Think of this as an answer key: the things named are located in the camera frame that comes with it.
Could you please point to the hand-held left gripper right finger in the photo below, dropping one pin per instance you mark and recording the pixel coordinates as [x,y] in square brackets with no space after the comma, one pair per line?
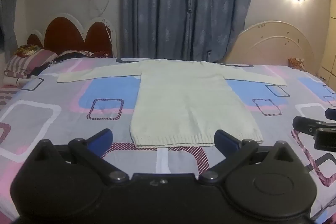
[226,142]

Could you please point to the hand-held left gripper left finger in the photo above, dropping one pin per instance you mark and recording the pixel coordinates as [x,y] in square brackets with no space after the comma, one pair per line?
[101,139]

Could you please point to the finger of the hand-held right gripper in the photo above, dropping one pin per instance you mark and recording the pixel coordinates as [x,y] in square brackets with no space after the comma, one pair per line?
[304,124]
[331,113]

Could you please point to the white knitted sweater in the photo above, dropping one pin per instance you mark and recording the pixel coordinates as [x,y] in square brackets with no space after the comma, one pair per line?
[189,106]

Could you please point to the patterned bed sheet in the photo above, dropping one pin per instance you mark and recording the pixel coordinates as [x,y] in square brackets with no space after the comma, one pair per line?
[65,113]

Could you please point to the red patterned cloth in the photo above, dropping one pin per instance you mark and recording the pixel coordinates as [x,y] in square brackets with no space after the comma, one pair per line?
[296,63]

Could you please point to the beige wardrobe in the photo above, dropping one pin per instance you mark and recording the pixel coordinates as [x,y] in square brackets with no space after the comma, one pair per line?
[329,24]

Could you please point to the dark cloth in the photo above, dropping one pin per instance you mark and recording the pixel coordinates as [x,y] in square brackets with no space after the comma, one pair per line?
[52,62]

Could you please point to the pink striped pillow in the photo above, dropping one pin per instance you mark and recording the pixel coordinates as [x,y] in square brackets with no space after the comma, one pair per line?
[29,62]

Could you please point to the red scalloped headboard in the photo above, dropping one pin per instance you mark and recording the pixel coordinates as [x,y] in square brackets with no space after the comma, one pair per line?
[71,35]

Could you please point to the floral patterned pillow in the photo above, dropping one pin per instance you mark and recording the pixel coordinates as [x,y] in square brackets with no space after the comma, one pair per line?
[27,50]

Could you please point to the wide blue curtain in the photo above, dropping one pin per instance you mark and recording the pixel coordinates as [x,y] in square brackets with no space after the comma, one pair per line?
[183,3]

